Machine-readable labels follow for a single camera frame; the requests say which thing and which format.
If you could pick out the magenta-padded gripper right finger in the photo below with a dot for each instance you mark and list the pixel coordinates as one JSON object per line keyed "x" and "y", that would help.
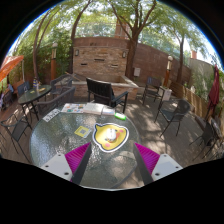
{"x": 165, "y": 165}

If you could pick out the pale thin booklet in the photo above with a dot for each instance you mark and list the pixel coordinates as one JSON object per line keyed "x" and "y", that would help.
{"x": 108, "y": 111}

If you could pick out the white sign with black print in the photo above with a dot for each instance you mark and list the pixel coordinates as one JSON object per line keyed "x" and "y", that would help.
{"x": 51, "y": 115}

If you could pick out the person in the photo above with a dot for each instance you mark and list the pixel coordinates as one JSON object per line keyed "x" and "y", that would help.
{"x": 8, "y": 91}

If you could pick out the white open book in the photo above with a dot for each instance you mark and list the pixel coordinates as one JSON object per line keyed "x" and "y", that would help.
{"x": 93, "y": 108}

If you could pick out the white wall box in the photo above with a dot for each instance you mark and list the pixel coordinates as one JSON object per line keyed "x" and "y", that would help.
{"x": 137, "y": 72}

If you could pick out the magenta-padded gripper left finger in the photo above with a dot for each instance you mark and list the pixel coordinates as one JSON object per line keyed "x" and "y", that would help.
{"x": 58, "y": 164}

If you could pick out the yellow duck-shaped mouse pad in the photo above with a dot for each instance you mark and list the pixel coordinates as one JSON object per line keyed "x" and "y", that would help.
{"x": 100, "y": 140}

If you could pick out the grey wicker armchair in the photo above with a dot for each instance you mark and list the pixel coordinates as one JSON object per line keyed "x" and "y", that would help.
{"x": 61, "y": 81}
{"x": 60, "y": 98}

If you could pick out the dark metal patio chair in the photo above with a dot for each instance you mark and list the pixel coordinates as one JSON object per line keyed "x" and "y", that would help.
{"x": 208, "y": 133}

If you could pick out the red closed parasol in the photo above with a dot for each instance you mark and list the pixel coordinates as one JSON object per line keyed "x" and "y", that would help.
{"x": 214, "y": 88}

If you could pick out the orange lamp post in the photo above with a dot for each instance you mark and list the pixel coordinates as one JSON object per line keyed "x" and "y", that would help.
{"x": 54, "y": 63}
{"x": 167, "y": 71}

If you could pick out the colourful printed leaflet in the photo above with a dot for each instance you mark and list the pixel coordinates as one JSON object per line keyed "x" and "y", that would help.
{"x": 72, "y": 108}

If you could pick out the orange parasol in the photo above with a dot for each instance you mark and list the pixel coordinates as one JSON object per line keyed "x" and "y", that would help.
{"x": 10, "y": 65}

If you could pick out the grey mesh metal chair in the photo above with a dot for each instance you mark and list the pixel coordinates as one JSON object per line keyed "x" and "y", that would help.
{"x": 16, "y": 128}

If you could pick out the blue mesh chair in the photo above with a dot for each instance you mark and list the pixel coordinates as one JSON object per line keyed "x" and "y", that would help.
{"x": 23, "y": 88}

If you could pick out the brown-trunked tree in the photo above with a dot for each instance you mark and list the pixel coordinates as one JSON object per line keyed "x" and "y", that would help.
{"x": 131, "y": 53}
{"x": 36, "y": 53}

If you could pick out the black wall lantern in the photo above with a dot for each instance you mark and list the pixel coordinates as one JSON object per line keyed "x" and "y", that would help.
{"x": 124, "y": 54}
{"x": 77, "y": 52}

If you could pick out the yellow square code card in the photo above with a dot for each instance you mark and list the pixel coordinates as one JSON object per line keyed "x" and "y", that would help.
{"x": 82, "y": 131}

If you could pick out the black slatted wooden chair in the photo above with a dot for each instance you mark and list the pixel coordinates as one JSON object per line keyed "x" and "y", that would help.
{"x": 100, "y": 88}

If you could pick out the white computer mouse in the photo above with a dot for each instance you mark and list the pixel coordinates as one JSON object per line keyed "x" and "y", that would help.
{"x": 111, "y": 135}

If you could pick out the dark slatted metal chair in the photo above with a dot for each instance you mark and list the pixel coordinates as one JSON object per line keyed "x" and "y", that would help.
{"x": 153, "y": 85}

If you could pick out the dark mesh round-backed chair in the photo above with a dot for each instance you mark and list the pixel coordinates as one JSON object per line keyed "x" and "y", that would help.
{"x": 178, "y": 111}

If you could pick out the dark round patio table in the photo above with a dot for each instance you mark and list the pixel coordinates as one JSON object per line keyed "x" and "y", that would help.
{"x": 35, "y": 94}

